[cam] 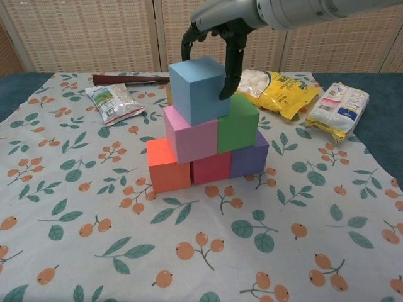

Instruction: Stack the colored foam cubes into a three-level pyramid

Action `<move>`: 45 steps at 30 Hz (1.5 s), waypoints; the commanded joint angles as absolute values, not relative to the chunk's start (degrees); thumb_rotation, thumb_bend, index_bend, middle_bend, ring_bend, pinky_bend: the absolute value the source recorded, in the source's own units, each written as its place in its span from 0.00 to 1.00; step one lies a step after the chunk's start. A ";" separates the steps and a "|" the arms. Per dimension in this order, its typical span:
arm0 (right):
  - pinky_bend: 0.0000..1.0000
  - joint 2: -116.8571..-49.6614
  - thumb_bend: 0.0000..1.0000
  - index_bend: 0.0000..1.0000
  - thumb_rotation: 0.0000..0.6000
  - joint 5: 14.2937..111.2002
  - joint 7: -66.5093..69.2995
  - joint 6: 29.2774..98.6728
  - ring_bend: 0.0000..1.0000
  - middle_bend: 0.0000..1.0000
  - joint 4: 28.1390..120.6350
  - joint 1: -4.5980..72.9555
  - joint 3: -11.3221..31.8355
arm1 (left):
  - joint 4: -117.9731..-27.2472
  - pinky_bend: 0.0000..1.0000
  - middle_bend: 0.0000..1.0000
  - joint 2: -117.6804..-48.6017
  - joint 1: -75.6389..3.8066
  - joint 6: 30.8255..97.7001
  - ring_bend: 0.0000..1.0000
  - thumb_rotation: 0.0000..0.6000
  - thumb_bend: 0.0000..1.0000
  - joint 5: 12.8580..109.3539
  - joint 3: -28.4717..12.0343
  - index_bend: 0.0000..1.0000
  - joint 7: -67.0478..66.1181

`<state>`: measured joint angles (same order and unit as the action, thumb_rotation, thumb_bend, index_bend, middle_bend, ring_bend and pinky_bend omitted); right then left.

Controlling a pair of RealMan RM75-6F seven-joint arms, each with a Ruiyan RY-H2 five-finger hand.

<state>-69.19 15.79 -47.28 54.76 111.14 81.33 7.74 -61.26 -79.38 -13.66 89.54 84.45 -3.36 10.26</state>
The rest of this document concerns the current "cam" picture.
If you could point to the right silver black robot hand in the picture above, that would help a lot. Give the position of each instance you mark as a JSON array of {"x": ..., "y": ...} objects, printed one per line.
[{"x": 226, "y": 15}]

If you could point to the blue foam cube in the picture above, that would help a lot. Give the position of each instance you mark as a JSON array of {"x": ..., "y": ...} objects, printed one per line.
[{"x": 198, "y": 91}]

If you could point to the green foam cube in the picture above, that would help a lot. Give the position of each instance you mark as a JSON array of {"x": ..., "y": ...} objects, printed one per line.
[{"x": 237, "y": 126}]

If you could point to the pink foam cube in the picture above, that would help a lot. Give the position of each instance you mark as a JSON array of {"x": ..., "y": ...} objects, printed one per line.
[{"x": 192, "y": 138}]

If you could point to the orange foam cube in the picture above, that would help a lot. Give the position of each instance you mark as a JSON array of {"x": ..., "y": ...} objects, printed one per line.
[{"x": 170, "y": 173}]

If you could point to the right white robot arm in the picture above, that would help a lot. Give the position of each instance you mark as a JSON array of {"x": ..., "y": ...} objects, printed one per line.
[{"x": 315, "y": 12}]

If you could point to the bamboo folding screen panel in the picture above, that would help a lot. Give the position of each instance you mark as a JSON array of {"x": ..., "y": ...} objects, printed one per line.
[
  {"x": 340, "y": 47},
  {"x": 9, "y": 56},
  {"x": 395, "y": 59},
  {"x": 88, "y": 34},
  {"x": 264, "y": 53}
]

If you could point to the yellow marshmallow bag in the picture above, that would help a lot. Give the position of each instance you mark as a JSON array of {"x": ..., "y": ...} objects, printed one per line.
[{"x": 283, "y": 94}]

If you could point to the yellow packing tape roll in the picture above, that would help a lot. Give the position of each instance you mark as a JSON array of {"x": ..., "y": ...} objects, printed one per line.
[{"x": 169, "y": 94}]

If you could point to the dark red folded fan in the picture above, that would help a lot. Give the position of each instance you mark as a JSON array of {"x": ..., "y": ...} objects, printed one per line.
[{"x": 126, "y": 79}]

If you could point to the white green snack packet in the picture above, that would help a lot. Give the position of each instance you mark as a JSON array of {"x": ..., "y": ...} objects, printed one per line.
[{"x": 110, "y": 100}]

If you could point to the purple foam cube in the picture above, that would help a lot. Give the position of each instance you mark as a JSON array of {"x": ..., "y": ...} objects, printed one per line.
[{"x": 248, "y": 160}]

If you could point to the white yellow-edged snack pack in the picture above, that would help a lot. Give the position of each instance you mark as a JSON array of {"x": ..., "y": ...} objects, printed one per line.
[{"x": 340, "y": 110}]

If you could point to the red foam cube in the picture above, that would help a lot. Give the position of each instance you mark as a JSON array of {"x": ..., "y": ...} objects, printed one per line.
[{"x": 211, "y": 168}]

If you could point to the floral print tablecloth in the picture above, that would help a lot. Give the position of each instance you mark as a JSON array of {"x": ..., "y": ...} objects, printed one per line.
[{"x": 126, "y": 251}]

